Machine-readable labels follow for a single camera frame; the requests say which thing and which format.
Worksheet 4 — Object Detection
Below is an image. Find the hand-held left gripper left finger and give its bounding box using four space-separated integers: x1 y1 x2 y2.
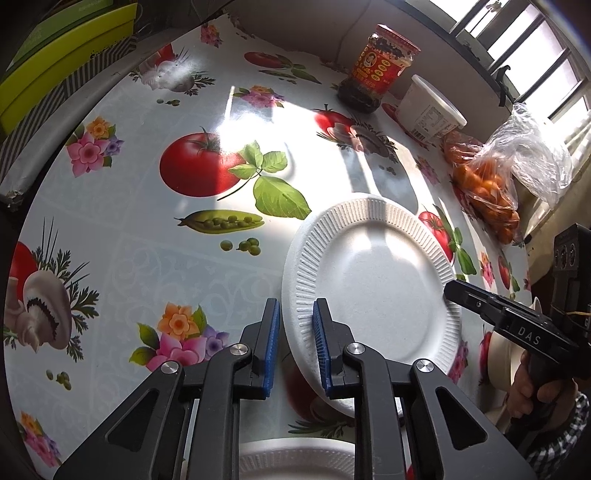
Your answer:
53 298 282 480

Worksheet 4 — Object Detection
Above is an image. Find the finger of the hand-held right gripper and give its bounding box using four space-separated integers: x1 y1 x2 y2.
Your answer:
444 279 513 330

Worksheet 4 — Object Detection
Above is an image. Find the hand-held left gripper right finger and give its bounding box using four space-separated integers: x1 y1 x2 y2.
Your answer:
311 298 539 480

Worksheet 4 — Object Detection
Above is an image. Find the white foam plate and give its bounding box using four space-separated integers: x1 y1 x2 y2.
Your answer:
238 438 356 480
281 193 462 418

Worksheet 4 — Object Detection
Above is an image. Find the person's right forearm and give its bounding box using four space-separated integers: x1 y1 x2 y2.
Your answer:
503 392 591 480

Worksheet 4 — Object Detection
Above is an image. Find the person's right hand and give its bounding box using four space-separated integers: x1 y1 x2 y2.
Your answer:
507 353 578 430

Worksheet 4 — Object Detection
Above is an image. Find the plastic bag of oranges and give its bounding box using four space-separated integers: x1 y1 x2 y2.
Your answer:
441 102 573 245

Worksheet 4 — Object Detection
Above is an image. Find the printed vegetable tablecloth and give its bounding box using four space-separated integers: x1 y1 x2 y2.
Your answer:
0 14 536 480

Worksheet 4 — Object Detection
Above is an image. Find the white plastic tub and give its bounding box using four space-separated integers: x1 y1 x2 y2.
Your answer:
396 74 468 141

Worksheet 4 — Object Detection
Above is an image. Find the black window latch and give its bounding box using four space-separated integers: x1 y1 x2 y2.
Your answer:
493 64 512 108

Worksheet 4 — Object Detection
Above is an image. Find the red label sauce jar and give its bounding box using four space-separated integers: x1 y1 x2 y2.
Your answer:
336 24 422 114

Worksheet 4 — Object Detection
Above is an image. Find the barred window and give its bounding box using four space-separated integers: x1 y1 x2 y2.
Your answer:
402 0 591 153

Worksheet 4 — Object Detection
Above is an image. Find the lime green box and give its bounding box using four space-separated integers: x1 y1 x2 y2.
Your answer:
0 0 139 134

